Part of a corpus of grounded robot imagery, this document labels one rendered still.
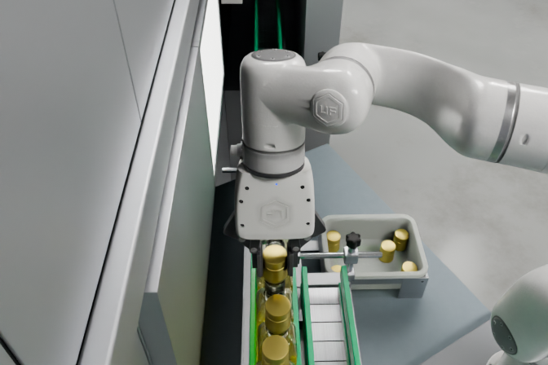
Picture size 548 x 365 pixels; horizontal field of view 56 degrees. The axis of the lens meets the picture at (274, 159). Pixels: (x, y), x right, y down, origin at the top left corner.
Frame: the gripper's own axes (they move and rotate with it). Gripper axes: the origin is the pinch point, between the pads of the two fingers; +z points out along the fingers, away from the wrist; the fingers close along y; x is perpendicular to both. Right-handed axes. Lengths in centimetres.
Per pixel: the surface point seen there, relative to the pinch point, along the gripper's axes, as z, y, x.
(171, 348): 1.6, -12.3, -13.5
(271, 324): 6.5, -0.7, -5.6
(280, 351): 5.4, 0.4, -11.1
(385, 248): 29, 26, 38
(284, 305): 3.7, 1.1, -4.9
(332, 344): 28.8, 10.5, 10.8
